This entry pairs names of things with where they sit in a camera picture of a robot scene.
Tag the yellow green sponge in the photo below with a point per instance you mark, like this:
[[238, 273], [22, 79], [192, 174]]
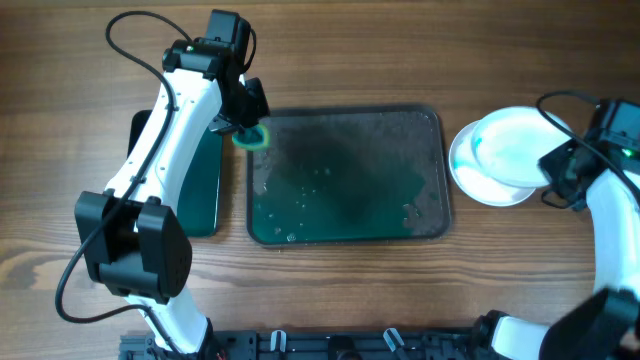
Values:
[[252, 139]]

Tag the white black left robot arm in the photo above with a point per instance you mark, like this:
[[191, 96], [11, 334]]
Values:
[[131, 239]]

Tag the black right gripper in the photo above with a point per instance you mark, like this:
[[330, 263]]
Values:
[[558, 170]]

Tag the small black sponge tray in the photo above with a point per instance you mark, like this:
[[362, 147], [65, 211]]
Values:
[[197, 210]]

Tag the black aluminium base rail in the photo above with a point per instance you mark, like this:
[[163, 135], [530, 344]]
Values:
[[389, 344]]

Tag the white plate cleaned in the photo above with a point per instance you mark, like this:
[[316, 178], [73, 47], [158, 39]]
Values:
[[473, 181], [508, 144]]

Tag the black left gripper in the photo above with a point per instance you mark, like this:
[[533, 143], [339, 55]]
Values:
[[245, 110]]

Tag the large dark serving tray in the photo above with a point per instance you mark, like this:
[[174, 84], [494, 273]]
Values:
[[349, 175]]

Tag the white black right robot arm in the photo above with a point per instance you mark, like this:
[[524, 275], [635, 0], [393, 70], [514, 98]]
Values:
[[595, 328]]

